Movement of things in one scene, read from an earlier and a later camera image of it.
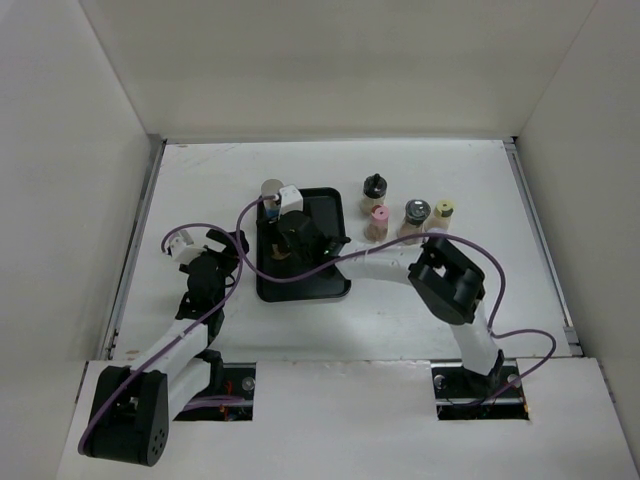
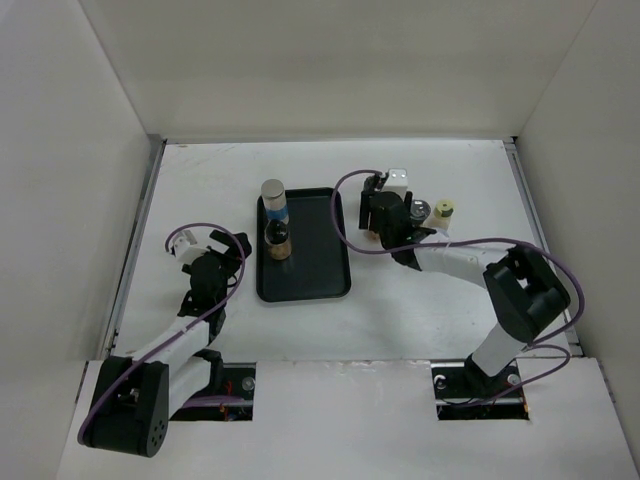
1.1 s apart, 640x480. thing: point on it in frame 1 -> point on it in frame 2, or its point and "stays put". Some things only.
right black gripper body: (306, 259) -> (386, 239)
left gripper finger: (244, 242) stays put
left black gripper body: (226, 263) stays put
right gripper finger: (270, 229) -> (364, 210)
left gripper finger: (219, 237) stays put
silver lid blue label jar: (271, 187) stays put
